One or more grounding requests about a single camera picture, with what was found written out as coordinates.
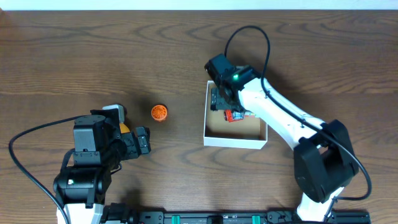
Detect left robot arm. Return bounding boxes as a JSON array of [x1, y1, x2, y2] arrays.
[[53, 105, 151, 223]]

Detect red toy truck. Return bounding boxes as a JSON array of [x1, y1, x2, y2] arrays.
[[223, 110, 256, 123]]

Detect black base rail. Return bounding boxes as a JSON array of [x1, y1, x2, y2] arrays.
[[99, 202, 371, 224]]

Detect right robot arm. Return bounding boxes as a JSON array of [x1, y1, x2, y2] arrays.
[[205, 54, 359, 222]]

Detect white cardboard box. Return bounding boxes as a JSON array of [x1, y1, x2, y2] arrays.
[[203, 81, 268, 149]]

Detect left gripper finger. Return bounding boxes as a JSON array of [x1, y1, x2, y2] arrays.
[[135, 126, 150, 140], [137, 136, 151, 153]]

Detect orange ribbed toy ball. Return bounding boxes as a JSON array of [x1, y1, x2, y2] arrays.
[[150, 105, 168, 122]]

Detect orange white toy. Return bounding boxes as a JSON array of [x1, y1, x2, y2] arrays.
[[102, 104, 131, 134]]

